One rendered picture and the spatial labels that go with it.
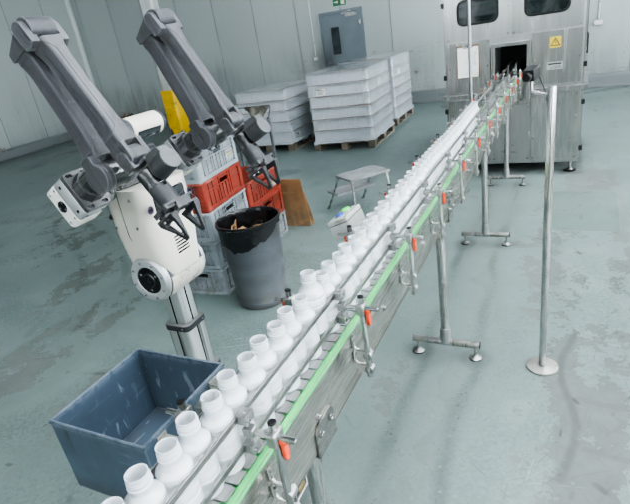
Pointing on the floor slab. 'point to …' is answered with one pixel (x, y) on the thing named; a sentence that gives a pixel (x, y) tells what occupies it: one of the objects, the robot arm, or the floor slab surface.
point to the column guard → (178, 122)
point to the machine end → (553, 25)
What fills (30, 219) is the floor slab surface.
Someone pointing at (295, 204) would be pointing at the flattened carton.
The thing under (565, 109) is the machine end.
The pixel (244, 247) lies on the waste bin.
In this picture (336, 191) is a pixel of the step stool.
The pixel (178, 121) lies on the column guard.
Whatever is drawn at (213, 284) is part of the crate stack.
